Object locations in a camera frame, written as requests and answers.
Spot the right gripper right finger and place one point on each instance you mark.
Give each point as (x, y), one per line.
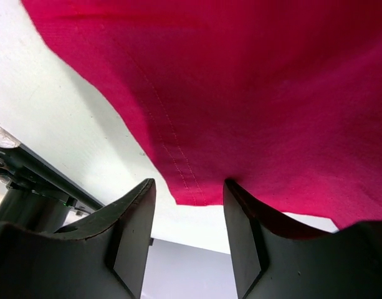
(275, 256)

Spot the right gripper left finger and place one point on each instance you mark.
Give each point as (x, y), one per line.
(102, 255)

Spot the red t-shirt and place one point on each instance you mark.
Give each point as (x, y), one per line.
(285, 97)

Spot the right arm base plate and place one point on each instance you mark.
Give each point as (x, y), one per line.
(38, 197)

